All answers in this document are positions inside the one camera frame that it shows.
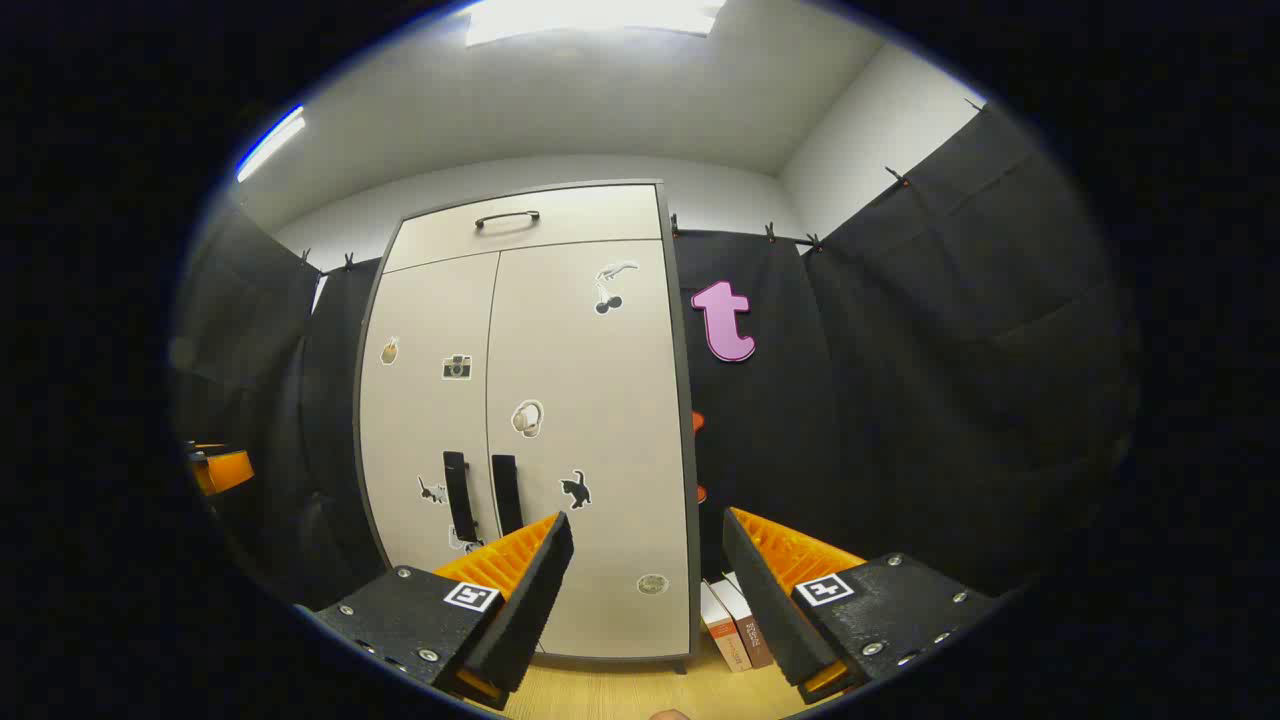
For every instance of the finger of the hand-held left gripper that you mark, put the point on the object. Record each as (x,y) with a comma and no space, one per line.
(225,468)

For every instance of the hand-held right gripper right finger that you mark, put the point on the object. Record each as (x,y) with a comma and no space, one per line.
(765,610)

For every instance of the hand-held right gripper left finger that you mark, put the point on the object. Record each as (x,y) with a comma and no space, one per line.
(525,610)

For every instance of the beige cabinet door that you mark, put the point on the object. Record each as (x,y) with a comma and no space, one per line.
(420,420)
(590,380)

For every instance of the grey double-door shoe cabinet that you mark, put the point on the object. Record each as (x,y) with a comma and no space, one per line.
(686,380)

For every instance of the beige cabinet drawer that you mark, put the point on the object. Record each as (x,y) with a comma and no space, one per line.
(560,230)

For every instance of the orange and white box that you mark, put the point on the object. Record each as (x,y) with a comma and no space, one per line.
(722,630)

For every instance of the black backdrop cloth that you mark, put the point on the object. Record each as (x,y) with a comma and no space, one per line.
(900,400)

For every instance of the ceiling strip light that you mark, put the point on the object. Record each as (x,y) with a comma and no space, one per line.
(270,143)

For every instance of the ceiling light panel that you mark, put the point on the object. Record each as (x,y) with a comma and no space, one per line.
(590,18)

